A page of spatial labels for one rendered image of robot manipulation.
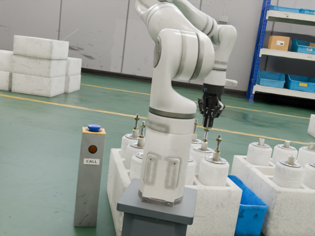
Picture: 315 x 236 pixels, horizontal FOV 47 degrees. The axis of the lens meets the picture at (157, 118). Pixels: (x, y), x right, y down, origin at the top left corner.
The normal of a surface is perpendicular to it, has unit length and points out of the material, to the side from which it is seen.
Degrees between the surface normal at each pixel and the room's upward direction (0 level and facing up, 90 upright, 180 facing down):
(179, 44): 64
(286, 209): 90
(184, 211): 0
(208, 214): 90
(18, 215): 0
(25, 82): 90
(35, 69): 90
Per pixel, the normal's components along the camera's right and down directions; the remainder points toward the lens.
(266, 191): -0.98, -0.09
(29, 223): 0.13, -0.97
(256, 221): 0.17, 0.24
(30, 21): -0.16, 0.17
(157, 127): -0.54, 0.09
